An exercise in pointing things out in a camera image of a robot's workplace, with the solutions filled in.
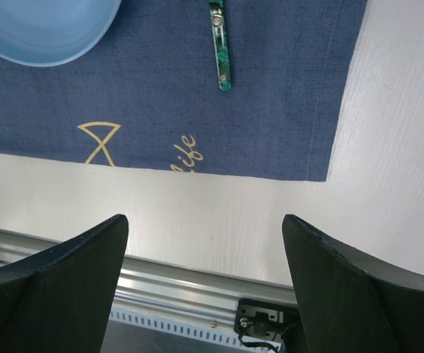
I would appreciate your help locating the light blue plastic plate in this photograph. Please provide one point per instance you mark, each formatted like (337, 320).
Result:
(52, 33)

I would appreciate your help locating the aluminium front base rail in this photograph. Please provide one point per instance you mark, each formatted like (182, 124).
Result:
(144, 285)

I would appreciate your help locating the slotted cable duct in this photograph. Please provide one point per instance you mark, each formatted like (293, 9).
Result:
(128, 331)

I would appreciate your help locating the spoon with green handle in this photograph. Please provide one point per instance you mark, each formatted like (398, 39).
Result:
(218, 23)

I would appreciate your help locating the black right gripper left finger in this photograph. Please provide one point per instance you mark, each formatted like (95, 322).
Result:
(59, 299)

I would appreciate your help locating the blue fish-print placemat cloth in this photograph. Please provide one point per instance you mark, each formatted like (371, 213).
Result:
(147, 94)

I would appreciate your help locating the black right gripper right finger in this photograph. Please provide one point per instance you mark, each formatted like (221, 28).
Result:
(348, 300)

